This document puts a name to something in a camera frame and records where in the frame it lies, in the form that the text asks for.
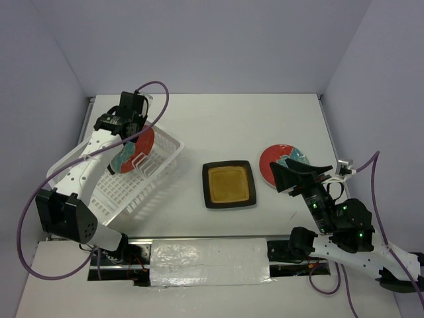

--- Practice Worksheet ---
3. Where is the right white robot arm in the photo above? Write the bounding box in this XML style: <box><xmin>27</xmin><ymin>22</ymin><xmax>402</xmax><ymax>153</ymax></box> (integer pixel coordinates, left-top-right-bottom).
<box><xmin>270</xmin><ymin>158</ymin><xmax>423</xmax><ymax>293</ymax></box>

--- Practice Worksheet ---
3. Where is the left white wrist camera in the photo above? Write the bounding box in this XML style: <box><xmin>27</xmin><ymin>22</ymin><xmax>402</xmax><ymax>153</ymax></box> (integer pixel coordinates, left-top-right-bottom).
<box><xmin>141</xmin><ymin>93</ymin><xmax>153</xmax><ymax>107</ymax></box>

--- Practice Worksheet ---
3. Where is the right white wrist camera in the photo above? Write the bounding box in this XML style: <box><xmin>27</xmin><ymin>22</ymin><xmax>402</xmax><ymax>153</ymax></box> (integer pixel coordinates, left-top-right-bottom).
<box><xmin>327</xmin><ymin>159</ymin><xmax>356</xmax><ymax>183</ymax></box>

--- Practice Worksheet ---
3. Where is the silver foil tape patch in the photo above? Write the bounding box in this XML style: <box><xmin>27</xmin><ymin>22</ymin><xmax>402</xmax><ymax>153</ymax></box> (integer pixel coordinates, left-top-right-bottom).
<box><xmin>150</xmin><ymin>238</ymin><xmax>271</xmax><ymax>287</ymax></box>

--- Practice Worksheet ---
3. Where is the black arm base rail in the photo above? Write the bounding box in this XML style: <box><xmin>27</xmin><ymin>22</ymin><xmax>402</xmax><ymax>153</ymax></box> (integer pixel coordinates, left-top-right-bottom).
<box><xmin>87</xmin><ymin>237</ymin><xmax>335</xmax><ymax>288</ymax></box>

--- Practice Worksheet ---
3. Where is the small red floral round plate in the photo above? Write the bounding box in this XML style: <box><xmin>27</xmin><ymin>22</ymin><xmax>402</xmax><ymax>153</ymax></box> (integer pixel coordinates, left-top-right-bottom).
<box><xmin>258</xmin><ymin>144</ymin><xmax>311</xmax><ymax>189</ymax></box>

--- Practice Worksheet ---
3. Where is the large red floral round plate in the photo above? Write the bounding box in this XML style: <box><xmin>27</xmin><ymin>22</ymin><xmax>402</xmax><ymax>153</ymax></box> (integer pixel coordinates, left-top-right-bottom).
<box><xmin>107</xmin><ymin>129</ymin><xmax>154</xmax><ymax>175</ymax></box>

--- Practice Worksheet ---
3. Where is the white plastic dish rack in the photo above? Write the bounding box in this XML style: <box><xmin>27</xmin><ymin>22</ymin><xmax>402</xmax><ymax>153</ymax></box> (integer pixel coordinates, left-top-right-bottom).
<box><xmin>46</xmin><ymin>124</ymin><xmax>186</xmax><ymax>226</ymax></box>

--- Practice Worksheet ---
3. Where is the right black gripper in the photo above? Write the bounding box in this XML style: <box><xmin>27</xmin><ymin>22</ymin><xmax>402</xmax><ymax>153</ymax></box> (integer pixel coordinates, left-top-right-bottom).
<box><xmin>266</xmin><ymin>157</ymin><xmax>333</xmax><ymax>232</ymax></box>

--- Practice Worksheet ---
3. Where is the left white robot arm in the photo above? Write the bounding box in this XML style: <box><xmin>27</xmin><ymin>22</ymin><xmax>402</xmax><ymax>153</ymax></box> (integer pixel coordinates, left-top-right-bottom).
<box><xmin>35</xmin><ymin>92</ymin><xmax>152</xmax><ymax>264</ymax></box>

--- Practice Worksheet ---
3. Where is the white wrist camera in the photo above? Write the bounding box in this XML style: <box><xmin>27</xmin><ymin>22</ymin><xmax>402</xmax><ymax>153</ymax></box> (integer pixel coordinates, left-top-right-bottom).
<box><xmin>327</xmin><ymin>159</ymin><xmax>356</xmax><ymax>183</ymax></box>
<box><xmin>141</xmin><ymin>93</ymin><xmax>153</xmax><ymax>107</ymax></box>

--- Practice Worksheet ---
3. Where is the yellow square plate black rim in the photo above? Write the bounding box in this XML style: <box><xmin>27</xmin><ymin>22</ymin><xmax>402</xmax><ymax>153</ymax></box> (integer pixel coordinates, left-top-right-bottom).
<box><xmin>202</xmin><ymin>160</ymin><xmax>257</xmax><ymax>209</ymax></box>

